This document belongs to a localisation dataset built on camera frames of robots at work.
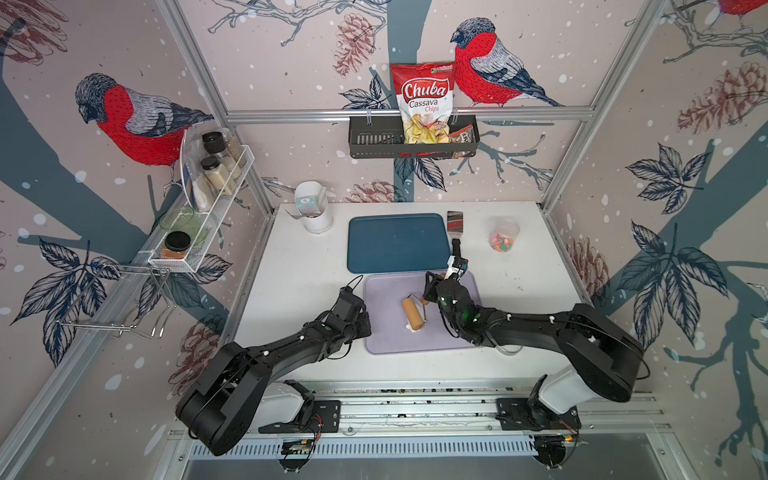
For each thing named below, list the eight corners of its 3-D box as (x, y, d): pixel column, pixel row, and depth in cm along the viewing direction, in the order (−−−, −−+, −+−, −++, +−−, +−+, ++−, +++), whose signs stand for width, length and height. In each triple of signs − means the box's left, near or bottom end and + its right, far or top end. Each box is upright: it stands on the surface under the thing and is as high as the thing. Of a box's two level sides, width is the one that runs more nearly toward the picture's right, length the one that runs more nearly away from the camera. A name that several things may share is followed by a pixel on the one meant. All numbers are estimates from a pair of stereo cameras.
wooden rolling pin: (412, 333, 89) (413, 327, 85) (400, 305, 95) (400, 299, 91) (422, 329, 89) (423, 323, 86) (409, 301, 95) (410, 295, 92)
